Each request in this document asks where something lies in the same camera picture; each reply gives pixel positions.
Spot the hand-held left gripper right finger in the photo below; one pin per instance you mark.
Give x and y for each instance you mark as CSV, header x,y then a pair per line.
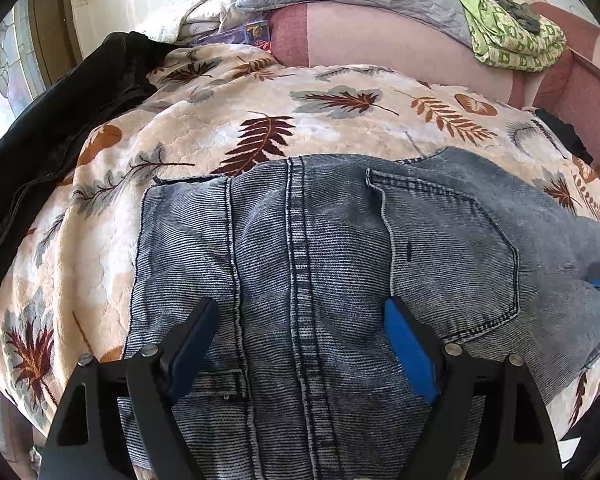
x,y
409,355

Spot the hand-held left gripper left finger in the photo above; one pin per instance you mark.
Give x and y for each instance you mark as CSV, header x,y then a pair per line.
x,y
196,340

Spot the blue denim pants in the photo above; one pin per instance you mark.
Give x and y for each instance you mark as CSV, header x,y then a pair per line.
x,y
330,270

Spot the leaf print fleece blanket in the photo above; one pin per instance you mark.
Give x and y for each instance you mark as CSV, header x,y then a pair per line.
x,y
190,110

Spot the black jacket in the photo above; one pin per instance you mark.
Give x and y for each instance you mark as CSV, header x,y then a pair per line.
x,y
55,125

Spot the green patterned cloth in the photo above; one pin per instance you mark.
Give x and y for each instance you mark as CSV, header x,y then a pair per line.
x,y
510,35

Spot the dark grey crumpled cloth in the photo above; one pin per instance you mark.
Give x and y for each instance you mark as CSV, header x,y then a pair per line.
x,y
515,7

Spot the small colourful packets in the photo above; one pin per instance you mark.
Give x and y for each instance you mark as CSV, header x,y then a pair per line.
x,y
255,34

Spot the patterned glass window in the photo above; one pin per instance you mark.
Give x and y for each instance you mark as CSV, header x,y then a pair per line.
x,y
10,75

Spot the white crumpled cloth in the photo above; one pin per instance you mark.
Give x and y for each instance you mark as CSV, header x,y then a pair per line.
x,y
200,10

